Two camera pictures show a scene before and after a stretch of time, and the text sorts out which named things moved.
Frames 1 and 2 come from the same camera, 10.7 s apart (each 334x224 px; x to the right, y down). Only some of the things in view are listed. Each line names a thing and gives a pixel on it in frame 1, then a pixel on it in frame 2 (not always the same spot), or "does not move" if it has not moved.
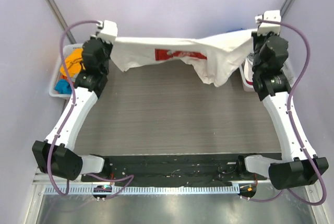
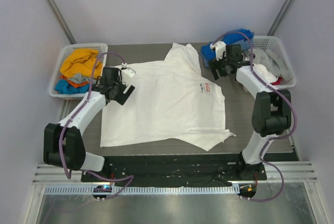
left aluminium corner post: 52,5 does not move
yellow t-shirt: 73,65 does not move
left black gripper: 108,45 -> 121,92
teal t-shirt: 63,86 does not move
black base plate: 181,170 does not move
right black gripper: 255,40 -> 221,66
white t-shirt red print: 223,59 -> 171,101
